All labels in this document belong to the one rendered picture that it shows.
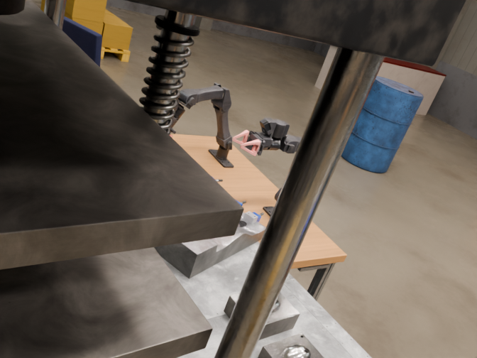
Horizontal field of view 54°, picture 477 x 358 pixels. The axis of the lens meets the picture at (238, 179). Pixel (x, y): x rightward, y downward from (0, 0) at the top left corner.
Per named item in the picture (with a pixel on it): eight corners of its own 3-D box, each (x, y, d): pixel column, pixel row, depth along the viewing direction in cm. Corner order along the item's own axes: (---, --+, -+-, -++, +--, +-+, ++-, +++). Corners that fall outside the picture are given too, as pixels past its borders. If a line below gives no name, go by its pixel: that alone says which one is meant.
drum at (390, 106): (397, 174, 602) (436, 99, 558) (362, 173, 564) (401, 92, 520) (362, 150, 649) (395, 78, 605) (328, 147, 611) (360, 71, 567)
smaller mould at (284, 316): (267, 299, 172) (273, 284, 169) (293, 328, 162) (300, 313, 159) (223, 310, 159) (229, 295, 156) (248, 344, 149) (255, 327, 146)
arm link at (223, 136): (224, 150, 262) (220, 102, 239) (216, 144, 266) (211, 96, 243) (232, 145, 265) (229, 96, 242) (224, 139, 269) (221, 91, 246)
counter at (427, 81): (426, 115, 1014) (446, 74, 975) (340, 103, 860) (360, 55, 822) (397, 99, 1074) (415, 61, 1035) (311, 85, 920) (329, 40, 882)
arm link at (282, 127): (280, 126, 190) (303, 128, 196) (269, 117, 196) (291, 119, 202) (272, 152, 195) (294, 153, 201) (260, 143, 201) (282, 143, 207)
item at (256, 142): (245, 140, 183) (265, 141, 188) (236, 133, 188) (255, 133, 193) (240, 156, 186) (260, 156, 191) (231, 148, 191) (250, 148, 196)
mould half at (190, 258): (219, 208, 219) (226, 188, 214) (263, 238, 208) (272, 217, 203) (140, 239, 179) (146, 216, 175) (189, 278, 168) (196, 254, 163)
